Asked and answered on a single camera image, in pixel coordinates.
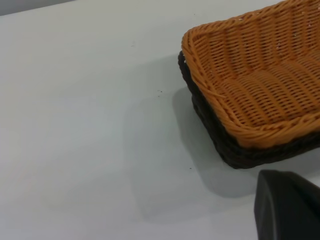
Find black woven wicker basket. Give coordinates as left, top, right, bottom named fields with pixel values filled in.
left=177, top=49, right=320, bottom=170

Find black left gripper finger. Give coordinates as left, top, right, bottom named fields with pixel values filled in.
left=254, top=169, right=320, bottom=240

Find orange woven wicker basket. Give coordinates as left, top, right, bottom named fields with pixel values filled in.
left=181, top=0, right=320, bottom=150

